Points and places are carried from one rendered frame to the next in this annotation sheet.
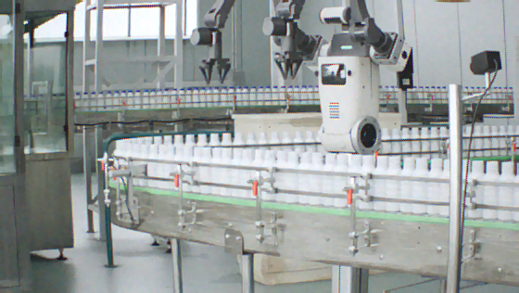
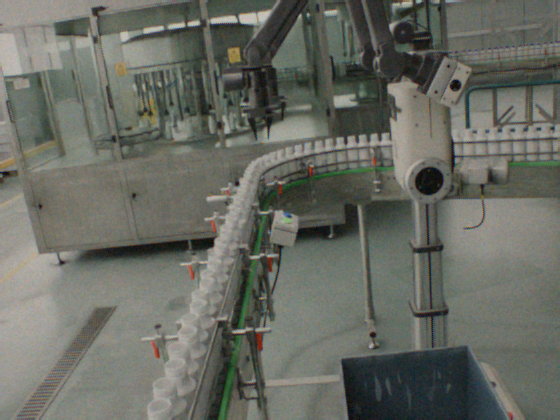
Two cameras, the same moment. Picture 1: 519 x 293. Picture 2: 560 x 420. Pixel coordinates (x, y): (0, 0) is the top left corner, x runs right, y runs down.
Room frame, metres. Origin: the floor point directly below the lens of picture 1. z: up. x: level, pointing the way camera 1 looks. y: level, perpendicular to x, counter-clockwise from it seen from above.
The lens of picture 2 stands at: (2.72, -1.25, 1.66)
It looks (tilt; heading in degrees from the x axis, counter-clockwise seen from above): 17 degrees down; 44
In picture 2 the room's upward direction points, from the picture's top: 7 degrees counter-clockwise
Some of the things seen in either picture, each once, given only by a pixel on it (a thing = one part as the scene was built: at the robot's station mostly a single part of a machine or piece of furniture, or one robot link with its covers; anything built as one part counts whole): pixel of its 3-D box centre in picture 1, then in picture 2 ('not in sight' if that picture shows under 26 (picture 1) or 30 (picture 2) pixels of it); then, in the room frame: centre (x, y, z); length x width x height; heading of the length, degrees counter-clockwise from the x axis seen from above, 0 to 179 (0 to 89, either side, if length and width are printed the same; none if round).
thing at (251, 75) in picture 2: (287, 30); (255, 79); (3.93, -0.10, 1.58); 0.07 x 0.06 x 0.07; 130
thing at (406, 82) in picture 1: (402, 68); not in sight; (10.14, -1.32, 1.55); 0.17 x 0.15 x 0.42; 111
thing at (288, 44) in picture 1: (288, 46); (259, 100); (3.93, -0.10, 1.52); 0.10 x 0.07 x 0.07; 129
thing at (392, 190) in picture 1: (394, 184); (196, 352); (3.33, -0.40, 1.08); 0.06 x 0.06 x 0.17
